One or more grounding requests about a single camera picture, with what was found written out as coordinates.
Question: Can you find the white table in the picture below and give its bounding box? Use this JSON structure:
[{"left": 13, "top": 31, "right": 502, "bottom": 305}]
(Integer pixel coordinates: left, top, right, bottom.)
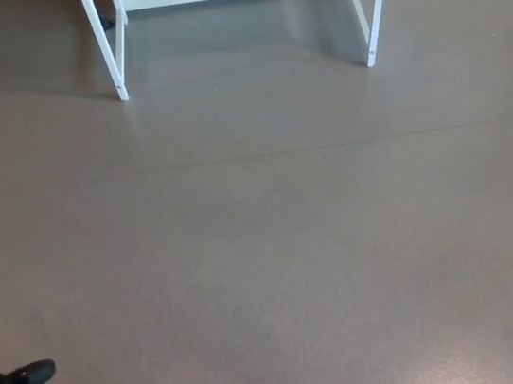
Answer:
[{"left": 77, "top": 0, "right": 406, "bottom": 107}]

